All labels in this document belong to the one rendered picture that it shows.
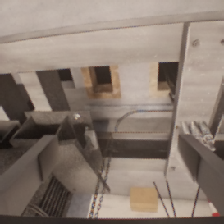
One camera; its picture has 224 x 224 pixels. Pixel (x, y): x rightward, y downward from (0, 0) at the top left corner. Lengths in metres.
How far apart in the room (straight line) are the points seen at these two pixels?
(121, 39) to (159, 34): 0.14
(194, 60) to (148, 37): 0.20
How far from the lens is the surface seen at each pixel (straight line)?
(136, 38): 0.66
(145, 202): 2.76
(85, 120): 0.89
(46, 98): 0.91
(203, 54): 0.71
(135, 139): 1.30
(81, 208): 1.26
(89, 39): 0.69
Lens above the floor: 1.31
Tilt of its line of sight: 51 degrees down
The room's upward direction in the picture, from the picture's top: 167 degrees counter-clockwise
